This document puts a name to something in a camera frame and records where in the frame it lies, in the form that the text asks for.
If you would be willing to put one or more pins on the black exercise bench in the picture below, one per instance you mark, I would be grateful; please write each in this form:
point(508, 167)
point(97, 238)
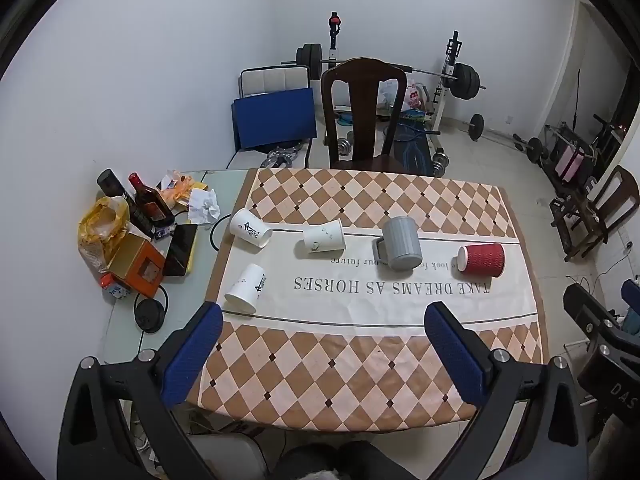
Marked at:
point(417, 152)

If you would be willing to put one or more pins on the red ribbed paper cup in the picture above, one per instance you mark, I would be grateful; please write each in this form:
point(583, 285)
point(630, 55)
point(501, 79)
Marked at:
point(482, 259)

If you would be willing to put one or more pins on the white padded chair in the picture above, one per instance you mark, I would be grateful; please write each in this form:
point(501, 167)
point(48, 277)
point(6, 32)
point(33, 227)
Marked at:
point(272, 79)

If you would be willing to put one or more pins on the pink bag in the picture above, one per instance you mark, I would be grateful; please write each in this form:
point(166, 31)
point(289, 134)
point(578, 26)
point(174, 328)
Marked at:
point(570, 161)

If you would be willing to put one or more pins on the brown liquor bottle red cap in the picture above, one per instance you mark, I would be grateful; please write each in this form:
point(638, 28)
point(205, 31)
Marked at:
point(150, 203)

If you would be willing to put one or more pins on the short barbell black plates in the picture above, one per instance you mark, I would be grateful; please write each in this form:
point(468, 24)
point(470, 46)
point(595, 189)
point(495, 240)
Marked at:
point(476, 126)

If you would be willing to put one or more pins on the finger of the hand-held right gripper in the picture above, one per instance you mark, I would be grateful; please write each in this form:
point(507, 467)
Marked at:
point(587, 307)
point(632, 294)

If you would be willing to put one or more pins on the white paper cup faint print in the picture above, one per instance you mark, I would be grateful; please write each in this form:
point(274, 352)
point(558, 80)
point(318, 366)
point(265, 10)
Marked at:
point(325, 236)

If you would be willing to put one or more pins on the white barbell rack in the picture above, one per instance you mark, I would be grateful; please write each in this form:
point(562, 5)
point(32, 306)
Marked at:
point(440, 105)

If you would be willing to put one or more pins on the white red plastic bag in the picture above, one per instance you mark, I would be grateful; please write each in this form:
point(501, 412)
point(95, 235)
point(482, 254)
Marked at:
point(414, 96)

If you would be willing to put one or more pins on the grey chair seat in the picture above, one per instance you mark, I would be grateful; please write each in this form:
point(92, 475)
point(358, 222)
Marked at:
point(225, 457)

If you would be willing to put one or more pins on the long barbell black plates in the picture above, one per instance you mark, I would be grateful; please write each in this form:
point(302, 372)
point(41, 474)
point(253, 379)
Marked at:
point(465, 81)

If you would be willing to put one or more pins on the black bottle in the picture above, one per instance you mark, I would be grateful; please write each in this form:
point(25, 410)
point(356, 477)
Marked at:
point(112, 185)

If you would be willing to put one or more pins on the small dumbbell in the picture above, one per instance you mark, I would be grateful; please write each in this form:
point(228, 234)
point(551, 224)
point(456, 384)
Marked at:
point(345, 145)
point(440, 161)

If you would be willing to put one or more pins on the orange cardboard box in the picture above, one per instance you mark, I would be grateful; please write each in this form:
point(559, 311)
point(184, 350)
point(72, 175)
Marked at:
point(137, 265)

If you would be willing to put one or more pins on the orange snack wrappers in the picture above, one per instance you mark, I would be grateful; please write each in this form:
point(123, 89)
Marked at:
point(177, 189)

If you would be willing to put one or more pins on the black flat box yellow edge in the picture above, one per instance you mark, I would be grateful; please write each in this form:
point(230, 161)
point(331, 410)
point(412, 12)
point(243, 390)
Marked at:
point(180, 250)

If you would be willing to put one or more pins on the grey ribbed mug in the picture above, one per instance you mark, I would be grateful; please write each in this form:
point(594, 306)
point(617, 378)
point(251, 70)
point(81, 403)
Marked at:
point(402, 242)

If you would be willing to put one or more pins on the dark wooden side chair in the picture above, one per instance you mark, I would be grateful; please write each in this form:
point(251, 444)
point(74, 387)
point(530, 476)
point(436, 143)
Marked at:
point(612, 200)

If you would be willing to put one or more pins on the blue board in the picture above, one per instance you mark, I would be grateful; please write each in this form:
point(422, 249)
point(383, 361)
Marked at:
point(272, 117)

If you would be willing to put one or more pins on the yellow plastic bag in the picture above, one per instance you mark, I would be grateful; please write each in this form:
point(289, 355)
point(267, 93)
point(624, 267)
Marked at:
point(97, 230)

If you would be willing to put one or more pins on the small jar red lid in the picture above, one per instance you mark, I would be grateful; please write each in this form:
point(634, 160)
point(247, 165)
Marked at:
point(114, 287)

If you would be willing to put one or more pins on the silver metal exercise gear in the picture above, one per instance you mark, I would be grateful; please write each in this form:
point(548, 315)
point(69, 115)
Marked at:
point(280, 156)

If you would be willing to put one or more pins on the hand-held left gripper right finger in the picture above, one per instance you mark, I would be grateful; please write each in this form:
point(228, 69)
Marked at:
point(455, 360)

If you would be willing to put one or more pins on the checkered brown tablecloth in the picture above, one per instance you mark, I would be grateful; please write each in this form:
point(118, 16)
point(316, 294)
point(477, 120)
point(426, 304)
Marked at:
point(350, 360)

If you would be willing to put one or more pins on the crumpled white tissue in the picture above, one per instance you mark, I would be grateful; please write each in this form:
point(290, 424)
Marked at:
point(204, 207)

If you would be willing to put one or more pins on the white paper cup black print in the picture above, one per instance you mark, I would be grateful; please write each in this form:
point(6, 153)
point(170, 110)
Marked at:
point(245, 287)
point(247, 227)

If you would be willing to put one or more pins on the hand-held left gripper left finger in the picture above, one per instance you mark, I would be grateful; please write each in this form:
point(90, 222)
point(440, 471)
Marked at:
point(192, 355)

